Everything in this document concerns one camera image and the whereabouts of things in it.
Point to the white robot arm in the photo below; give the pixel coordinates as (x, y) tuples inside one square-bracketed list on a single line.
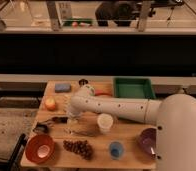
[(174, 117)]

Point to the small metal cup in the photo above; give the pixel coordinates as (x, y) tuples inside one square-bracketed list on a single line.
[(82, 82)]

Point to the blue plastic cup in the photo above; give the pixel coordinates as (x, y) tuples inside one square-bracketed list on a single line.
[(116, 150)]

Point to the orange carrot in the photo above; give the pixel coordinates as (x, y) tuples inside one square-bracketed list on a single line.
[(100, 93)]

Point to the green plastic tray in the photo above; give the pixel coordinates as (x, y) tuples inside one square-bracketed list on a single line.
[(139, 88)]

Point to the blue sponge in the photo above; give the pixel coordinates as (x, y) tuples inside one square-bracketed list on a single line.
[(62, 87)]

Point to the orange apple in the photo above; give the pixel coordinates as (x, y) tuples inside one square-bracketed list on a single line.
[(50, 104)]

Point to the bunch of dark grapes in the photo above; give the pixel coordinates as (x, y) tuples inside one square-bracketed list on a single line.
[(82, 148)]

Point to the dark metal measuring scoop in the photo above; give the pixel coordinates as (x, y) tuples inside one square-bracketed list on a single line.
[(42, 128)]

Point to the purple bowl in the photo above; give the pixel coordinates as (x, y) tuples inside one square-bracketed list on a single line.
[(147, 141)]

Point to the person in background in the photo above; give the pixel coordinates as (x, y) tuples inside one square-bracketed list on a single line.
[(121, 12)]

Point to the orange bowl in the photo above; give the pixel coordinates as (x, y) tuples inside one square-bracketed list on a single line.
[(39, 148)]

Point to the black chair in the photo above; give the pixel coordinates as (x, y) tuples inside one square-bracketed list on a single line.
[(7, 164)]

